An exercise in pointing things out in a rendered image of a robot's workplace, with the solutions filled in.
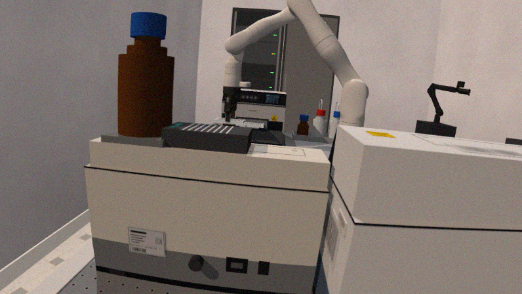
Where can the brown bottle neck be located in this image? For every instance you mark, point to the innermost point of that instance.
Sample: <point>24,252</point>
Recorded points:
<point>147,40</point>

